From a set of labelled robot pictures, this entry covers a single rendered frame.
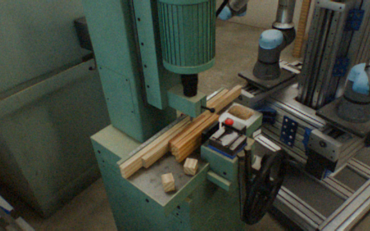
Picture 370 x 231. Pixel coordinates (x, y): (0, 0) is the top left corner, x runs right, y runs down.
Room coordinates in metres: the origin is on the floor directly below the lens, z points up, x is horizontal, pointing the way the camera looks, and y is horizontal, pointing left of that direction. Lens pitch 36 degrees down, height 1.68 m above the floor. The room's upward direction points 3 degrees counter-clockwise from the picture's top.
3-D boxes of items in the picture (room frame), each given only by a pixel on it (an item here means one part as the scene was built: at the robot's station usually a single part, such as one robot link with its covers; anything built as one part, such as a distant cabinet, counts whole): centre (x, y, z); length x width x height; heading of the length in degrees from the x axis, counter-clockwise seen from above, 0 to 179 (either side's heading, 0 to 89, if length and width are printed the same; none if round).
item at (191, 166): (0.74, 0.00, 0.92); 0.04 x 0.04 x 0.03; 73
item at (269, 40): (1.52, -0.45, 0.98); 0.13 x 0.12 x 0.14; 140
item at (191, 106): (0.96, 0.00, 1.03); 0.14 x 0.07 x 0.09; 48
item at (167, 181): (0.67, 0.07, 0.92); 0.04 x 0.03 x 0.04; 15
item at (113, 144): (1.03, 0.08, 0.76); 0.57 x 0.45 x 0.09; 48
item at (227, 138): (0.80, -0.14, 0.99); 0.13 x 0.11 x 0.06; 138
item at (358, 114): (1.12, -0.74, 0.87); 0.15 x 0.15 x 0.10
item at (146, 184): (0.85, -0.07, 0.87); 0.61 x 0.30 x 0.06; 138
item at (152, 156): (0.98, -0.04, 0.92); 0.60 x 0.02 x 0.04; 138
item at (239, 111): (1.05, -0.22, 0.91); 0.10 x 0.07 x 0.02; 48
